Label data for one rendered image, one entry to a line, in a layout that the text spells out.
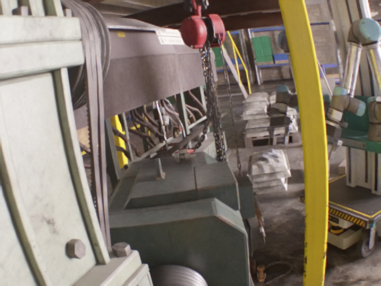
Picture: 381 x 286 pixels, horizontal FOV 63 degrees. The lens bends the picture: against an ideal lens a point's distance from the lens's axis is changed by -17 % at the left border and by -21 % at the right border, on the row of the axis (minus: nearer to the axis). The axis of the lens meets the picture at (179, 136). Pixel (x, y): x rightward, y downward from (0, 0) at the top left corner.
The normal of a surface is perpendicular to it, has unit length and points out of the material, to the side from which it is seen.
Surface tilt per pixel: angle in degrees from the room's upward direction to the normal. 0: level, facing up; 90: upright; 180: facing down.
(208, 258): 90
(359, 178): 90
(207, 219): 90
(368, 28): 82
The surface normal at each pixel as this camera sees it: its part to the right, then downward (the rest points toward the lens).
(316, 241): -0.34, 0.22
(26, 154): 0.93, -0.09
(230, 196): 0.00, 0.18
